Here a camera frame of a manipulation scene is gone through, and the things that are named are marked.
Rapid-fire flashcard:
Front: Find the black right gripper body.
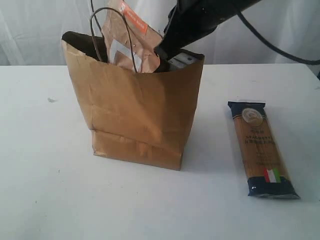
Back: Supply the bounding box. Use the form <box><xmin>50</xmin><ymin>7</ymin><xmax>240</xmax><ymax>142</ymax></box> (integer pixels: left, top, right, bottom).
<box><xmin>163</xmin><ymin>0</ymin><xmax>259</xmax><ymax>41</ymax></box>

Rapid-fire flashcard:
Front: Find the small white blue carton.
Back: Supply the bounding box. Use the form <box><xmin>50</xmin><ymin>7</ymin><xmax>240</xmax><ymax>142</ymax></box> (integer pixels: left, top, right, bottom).
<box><xmin>168</xmin><ymin>52</ymin><xmax>199</xmax><ymax>72</ymax></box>

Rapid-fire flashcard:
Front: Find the brown kraft stand-up pouch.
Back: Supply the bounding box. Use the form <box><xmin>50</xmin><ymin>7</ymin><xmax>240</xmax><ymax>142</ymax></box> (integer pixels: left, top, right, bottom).
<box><xmin>102</xmin><ymin>0</ymin><xmax>162</xmax><ymax>73</ymax></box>

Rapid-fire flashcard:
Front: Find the brown paper shopping bag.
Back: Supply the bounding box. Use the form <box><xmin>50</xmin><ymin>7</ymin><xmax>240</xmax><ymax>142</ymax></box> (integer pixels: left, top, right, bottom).
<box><xmin>61</xmin><ymin>31</ymin><xmax>205</xmax><ymax>170</ymax></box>

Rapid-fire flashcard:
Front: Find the spaghetti packet with Italian flag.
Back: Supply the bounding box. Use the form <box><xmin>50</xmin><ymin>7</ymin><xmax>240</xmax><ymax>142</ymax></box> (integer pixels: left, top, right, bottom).
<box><xmin>227</xmin><ymin>101</ymin><xmax>300</xmax><ymax>200</ymax></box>

